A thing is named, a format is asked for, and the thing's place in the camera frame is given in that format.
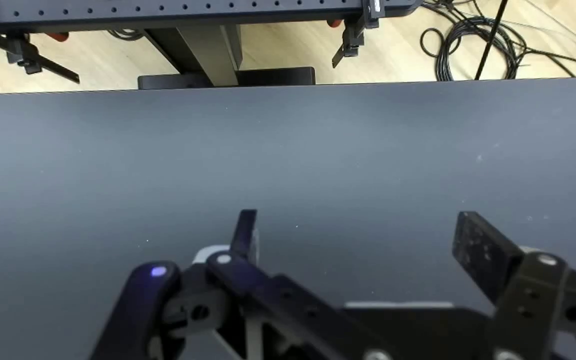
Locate black table leg base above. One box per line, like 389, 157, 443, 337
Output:
138, 24, 315, 90

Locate grey perforated metal frame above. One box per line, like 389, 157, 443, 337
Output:
0, 0, 424, 86

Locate black coiled floor cables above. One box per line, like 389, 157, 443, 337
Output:
417, 0, 576, 83

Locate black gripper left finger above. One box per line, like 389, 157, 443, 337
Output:
208, 211, 258, 283

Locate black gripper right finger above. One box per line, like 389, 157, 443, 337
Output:
451, 211, 567, 308

